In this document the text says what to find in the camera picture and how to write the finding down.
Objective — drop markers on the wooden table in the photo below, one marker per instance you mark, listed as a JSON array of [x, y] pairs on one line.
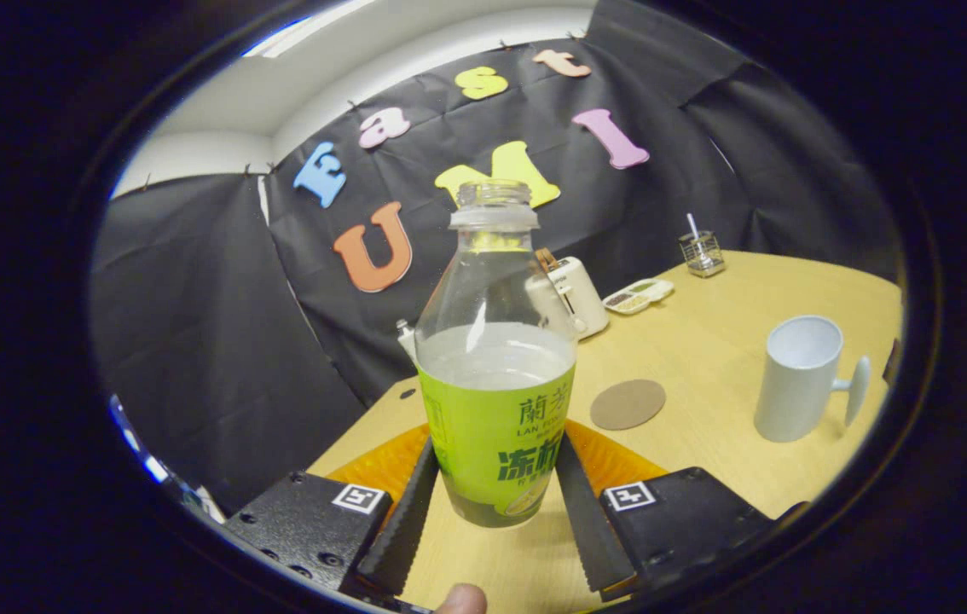
[[705, 350]]

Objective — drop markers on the green label juice bottle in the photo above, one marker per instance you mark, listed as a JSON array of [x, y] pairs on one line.
[[492, 426]]

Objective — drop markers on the small white green bottle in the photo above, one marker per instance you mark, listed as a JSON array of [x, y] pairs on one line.
[[407, 339]]

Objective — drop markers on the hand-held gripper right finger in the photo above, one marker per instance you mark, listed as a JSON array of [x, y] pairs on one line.
[[590, 520]]

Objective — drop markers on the black backdrop cloth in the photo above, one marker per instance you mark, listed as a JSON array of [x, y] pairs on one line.
[[193, 341]]

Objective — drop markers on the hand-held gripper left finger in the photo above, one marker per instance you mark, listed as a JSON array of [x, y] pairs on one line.
[[398, 529]]

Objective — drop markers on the white cup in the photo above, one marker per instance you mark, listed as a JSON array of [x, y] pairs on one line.
[[795, 392]]

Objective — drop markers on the large ceiling light panel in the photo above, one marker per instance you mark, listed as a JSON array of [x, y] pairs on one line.
[[304, 30]]

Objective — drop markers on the brown bread slice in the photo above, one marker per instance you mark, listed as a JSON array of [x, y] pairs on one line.
[[546, 258]]

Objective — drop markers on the white divided tray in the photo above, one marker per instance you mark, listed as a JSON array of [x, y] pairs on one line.
[[639, 296]]

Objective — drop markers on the white straw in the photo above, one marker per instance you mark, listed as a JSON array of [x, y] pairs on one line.
[[692, 226]]

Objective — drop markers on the cream toaster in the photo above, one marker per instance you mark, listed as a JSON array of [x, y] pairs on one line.
[[587, 298]]

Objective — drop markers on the round brown coaster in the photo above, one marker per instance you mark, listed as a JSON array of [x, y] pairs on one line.
[[627, 405]]

